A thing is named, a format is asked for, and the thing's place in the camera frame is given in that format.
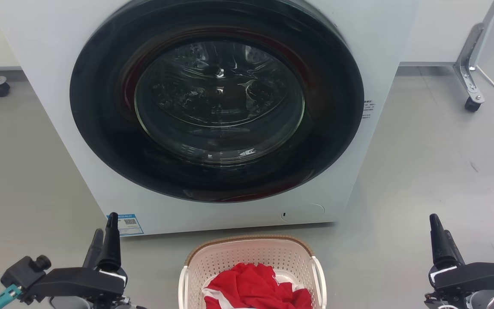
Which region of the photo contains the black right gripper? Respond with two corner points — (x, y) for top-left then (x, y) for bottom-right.
(428, 213), (494, 297)

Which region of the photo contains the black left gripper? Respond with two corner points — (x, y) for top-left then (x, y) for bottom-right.
(23, 212), (128, 304)

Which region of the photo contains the white perforated plastic laundry basket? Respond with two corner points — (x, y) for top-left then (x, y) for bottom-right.
(178, 234), (328, 309)

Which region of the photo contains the blue white energy label sticker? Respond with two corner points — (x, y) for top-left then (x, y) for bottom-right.
(106, 213), (145, 237)

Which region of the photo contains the round black washing machine door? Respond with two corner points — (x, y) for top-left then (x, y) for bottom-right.
(69, 0), (364, 203)

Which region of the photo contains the red garment with white stripes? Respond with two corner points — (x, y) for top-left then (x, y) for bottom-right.
(202, 263), (313, 309)

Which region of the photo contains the grey metal leg with caster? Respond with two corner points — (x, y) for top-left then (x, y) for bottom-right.
(453, 0), (494, 113)

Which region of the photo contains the white front-load washing machine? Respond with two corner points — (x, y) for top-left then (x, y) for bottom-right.
(0, 0), (420, 237)

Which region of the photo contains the teal cable connector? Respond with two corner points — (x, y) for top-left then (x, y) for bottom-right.
(0, 284), (23, 309)

